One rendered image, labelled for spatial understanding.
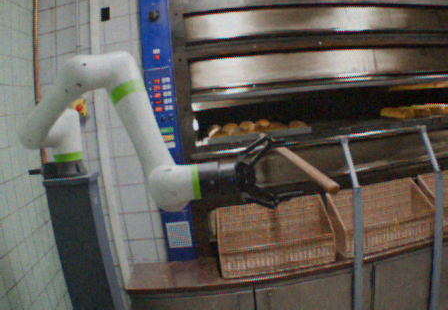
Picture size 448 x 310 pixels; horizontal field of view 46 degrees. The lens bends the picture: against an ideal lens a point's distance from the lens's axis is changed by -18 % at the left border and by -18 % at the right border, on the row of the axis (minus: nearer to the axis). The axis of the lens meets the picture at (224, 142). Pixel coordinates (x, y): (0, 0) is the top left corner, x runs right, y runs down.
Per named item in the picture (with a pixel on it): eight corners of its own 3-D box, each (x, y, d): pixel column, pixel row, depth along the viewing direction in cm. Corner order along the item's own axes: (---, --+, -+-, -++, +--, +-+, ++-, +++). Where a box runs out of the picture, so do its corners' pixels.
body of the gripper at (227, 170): (218, 161, 169) (253, 157, 169) (222, 192, 169) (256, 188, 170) (219, 164, 161) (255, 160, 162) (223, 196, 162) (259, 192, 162)
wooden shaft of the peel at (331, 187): (340, 195, 145) (340, 183, 145) (329, 197, 145) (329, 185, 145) (265, 138, 316) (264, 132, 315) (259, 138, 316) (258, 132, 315)
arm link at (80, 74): (9, 126, 202) (66, 48, 168) (40, 121, 214) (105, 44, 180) (18, 158, 200) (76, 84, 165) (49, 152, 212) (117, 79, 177)
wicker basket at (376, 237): (326, 240, 322) (324, 192, 320) (411, 221, 324) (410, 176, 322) (344, 260, 274) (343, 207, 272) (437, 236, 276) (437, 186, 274)
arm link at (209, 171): (201, 201, 160) (196, 166, 159) (201, 195, 172) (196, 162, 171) (225, 199, 160) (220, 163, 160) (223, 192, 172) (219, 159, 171)
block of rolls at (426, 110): (379, 116, 397) (378, 108, 396) (431, 110, 398) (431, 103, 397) (404, 119, 336) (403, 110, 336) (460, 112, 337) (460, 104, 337)
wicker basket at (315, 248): (220, 256, 322) (213, 207, 320) (322, 241, 323) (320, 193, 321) (221, 280, 274) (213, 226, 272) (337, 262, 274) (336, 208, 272)
